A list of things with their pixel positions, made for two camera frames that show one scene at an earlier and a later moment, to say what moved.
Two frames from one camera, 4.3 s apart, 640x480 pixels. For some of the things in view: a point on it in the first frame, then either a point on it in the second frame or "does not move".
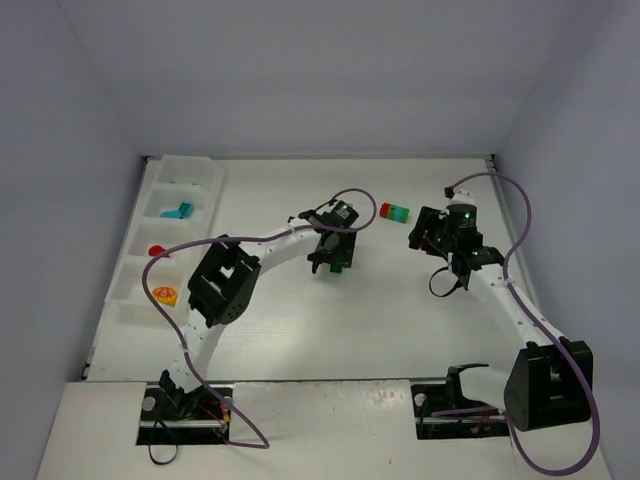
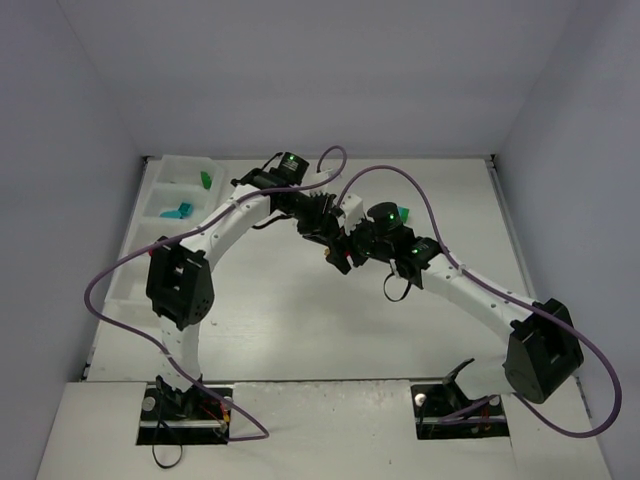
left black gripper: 333,251 → 310,223
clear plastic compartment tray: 179,205 does not move
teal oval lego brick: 171,214 does not move
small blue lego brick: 185,209 does not move
